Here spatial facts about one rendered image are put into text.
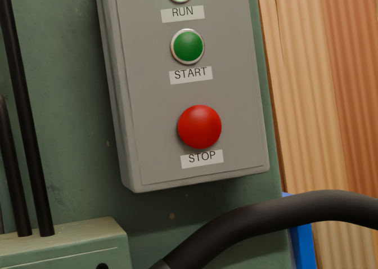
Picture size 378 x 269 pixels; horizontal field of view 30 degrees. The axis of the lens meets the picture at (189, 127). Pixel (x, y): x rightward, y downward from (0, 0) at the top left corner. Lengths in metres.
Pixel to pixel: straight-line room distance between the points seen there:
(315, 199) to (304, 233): 0.84
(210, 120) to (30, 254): 0.15
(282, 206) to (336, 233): 1.30
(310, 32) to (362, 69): 0.20
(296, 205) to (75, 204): 0.16
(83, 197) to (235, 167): 0.12
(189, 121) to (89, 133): 0.09
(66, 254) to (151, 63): 0.14
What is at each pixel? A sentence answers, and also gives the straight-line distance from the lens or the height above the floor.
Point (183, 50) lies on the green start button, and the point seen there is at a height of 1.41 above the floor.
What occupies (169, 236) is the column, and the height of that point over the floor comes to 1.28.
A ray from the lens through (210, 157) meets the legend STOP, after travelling 0.49.
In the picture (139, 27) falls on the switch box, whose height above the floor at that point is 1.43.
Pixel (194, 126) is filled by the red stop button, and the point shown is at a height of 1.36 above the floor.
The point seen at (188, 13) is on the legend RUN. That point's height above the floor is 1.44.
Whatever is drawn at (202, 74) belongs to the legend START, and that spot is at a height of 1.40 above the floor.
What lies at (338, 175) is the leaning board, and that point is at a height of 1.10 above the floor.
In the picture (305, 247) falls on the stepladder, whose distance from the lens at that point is 1.38.
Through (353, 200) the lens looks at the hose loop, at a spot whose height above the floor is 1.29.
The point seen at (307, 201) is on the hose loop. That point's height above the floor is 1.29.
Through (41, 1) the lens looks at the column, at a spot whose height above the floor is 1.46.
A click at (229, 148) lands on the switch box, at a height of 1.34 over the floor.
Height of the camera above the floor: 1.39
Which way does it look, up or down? 3 degrees down
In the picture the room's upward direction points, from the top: 8 degrees counter-clockwise
